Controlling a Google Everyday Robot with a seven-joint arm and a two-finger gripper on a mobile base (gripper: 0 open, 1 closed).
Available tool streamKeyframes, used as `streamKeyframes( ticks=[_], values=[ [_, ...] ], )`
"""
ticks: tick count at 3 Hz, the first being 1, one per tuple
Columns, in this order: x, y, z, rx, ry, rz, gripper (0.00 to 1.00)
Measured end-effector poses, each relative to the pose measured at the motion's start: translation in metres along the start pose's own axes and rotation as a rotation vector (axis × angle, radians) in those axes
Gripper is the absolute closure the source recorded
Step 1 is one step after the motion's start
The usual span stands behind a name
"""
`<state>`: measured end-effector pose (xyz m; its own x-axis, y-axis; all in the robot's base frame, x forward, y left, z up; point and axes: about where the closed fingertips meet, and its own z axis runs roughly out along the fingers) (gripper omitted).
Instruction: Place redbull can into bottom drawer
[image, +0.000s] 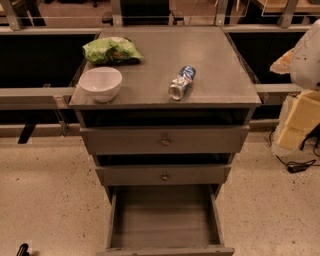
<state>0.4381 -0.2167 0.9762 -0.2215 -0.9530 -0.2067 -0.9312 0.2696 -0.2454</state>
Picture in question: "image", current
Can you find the redbull can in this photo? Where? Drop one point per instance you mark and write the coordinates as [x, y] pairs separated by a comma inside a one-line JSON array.
[[182, 82]]

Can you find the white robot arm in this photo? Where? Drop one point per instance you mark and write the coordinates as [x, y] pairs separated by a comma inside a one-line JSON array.
[[302, 63]]

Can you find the grey drawer cabinet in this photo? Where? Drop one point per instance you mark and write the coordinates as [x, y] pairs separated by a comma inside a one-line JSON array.
[[221, 94]]

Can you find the middle drawer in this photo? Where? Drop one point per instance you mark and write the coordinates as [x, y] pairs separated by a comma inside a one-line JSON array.
[[129, 175]]

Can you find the top drawer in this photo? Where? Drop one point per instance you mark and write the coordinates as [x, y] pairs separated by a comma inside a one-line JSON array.
[[164, 140]]

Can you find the open bottom drawer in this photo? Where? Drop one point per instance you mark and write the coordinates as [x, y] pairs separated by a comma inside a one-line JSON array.
[[173, 220]]

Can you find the white bowl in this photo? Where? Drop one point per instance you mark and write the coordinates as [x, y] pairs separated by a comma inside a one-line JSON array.
[[102, 84]]

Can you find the green chip bag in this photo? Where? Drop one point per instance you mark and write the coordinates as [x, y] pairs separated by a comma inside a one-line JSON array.
[[111, 50]]

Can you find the black object at floor corner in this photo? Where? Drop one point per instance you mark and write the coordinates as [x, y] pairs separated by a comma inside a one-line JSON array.
[[23, 250]]

